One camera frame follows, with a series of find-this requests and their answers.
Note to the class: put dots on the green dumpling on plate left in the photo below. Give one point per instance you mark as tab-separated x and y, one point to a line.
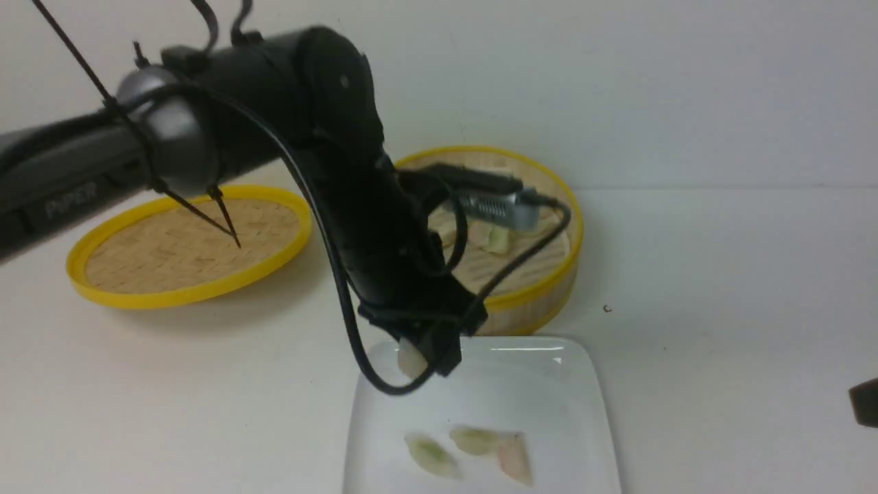
432	457

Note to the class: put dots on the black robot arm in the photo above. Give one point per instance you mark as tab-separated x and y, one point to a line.
194	121

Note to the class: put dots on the pink white dumpling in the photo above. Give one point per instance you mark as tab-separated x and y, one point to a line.
411	363

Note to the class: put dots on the bamboo steamer basket yellow rim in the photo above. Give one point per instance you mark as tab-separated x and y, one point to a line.
534	293

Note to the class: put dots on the black cable ties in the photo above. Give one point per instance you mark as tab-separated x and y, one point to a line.
110	103

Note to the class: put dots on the green dumpling on plate middle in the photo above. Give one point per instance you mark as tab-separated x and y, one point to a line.
476	441

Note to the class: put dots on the bamboo steamer lid yellow rim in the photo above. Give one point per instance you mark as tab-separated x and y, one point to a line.
161	255

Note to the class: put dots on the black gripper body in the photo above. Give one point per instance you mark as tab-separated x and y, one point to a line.
391	258

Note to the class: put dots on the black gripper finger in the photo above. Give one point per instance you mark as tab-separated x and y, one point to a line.
439	344

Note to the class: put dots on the green dumpling on plate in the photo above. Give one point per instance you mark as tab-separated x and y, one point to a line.
476	441
432	457

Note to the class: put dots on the dark object at right edge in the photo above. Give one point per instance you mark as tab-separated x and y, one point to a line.
864	401

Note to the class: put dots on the white square plate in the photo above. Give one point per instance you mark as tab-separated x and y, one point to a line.
543	388

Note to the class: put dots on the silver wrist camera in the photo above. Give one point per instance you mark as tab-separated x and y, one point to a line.
490	197

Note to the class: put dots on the pink dumpling on plate right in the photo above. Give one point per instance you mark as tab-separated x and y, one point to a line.
514	459

